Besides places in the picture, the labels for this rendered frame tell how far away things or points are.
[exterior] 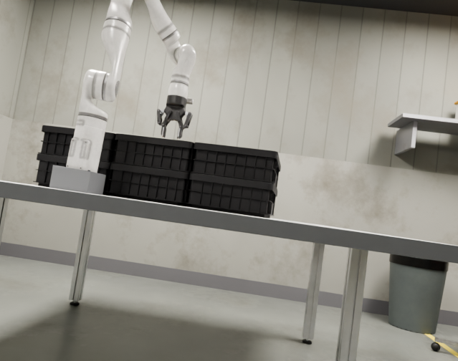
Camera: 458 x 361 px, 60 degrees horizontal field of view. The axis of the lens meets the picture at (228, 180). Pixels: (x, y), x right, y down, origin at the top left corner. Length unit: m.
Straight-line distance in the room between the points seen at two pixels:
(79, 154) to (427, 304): 2.81
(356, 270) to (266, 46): 2.81
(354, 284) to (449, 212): 2.54
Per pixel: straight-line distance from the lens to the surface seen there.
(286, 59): 3.96
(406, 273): 3.42
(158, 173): 1.44
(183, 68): 1.57
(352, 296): 1.59
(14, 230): 4.32
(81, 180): 1.30
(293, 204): 3.68
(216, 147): 1.40
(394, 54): 4.16
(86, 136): 1.34
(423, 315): 3.48
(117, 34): 1.45
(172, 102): 1.53
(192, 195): 1.41
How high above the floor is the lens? 0.70
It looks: 4 degrees up
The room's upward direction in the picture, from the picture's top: 8 degrees clockwise
